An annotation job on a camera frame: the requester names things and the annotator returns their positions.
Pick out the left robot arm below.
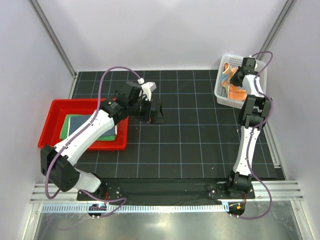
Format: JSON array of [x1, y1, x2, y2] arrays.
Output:
[[40, 78, 164, 200]]

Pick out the red plastic tray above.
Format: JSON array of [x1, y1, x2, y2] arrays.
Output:
[[37, 98, 129, 151]]

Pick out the right corner aluminium post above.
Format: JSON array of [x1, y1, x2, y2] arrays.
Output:
[[257, 0, 297, 60]]

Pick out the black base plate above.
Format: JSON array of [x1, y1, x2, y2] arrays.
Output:
[[102, 178, 255, 206]]

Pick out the green microfiber towel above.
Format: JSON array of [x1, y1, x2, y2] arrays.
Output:
[[59, 114, 118, 143]]

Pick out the left corner aluminium post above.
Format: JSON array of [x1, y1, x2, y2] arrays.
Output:
[[28, 0, 77, 79]]

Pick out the orange patterned towel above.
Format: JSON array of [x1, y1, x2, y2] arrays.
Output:
[[220, 62, 247, 101]]

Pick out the corner aluminium post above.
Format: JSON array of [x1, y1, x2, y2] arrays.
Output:
[[28, 0, 77, 79], [257, 0, 297, 60]]

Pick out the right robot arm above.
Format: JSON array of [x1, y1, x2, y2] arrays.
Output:
[[225, 56, 273, 198]]

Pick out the aluminium frame rail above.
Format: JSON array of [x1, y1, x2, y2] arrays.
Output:
[[29, 181, 305, 204]]

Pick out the white perforated plastic basket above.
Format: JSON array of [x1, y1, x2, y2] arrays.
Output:
[[214, 54, 267, 109]]

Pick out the yellow printed towel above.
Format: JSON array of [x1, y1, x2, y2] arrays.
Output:
[[67, 114, 118, 138]]

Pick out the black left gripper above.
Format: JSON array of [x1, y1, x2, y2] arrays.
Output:
[[127, 95, 165, 124]]

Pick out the slotted cable duct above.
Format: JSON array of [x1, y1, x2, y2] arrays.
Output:
[[41, 203, 229, 214]]

